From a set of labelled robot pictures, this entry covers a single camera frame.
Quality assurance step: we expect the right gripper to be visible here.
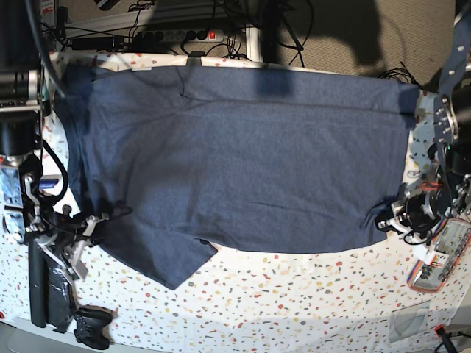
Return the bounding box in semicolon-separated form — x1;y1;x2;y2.
36;213;110;282

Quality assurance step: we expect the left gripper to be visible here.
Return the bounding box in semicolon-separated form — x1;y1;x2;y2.
375;200;440;245

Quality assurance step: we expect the blue T-shirt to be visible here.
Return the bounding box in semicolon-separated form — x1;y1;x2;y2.
54;65;419;290

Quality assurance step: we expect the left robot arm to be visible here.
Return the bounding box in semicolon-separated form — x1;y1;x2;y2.
375;4;470;245

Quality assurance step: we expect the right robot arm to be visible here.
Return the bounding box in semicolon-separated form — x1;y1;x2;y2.
1;1;108;281

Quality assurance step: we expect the orange blue tool case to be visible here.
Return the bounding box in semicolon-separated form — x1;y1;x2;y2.
407;218;470;293

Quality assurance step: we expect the black plastic bag roll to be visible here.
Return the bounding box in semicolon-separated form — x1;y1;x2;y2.
28;241;77;333

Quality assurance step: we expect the black game controller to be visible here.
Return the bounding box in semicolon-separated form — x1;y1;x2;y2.
74;307;113;350

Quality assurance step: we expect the terrazzo pattern table cloth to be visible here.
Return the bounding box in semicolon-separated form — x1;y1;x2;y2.
0;51;471;353

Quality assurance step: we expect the clear plastic sheet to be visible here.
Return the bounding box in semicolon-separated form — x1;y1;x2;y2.
389;301;431;343

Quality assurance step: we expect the white power strip red switch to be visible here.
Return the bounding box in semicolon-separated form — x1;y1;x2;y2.
134;29;224;43

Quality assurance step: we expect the black table clamp bracket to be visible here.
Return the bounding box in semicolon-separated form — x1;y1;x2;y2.
188;51;205;58

